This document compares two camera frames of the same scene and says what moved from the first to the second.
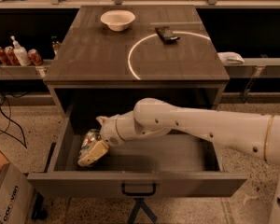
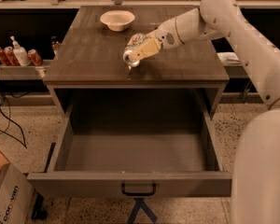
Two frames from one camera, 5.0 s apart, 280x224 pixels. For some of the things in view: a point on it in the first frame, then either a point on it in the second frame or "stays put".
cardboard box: [12, 196] stays put
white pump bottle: [21, 52] stays put
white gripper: [109, 131] -> [164, 36]
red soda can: [0, 53] stays put
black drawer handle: [123, 190] stays put
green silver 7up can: [91, 137] -> [137, 39]
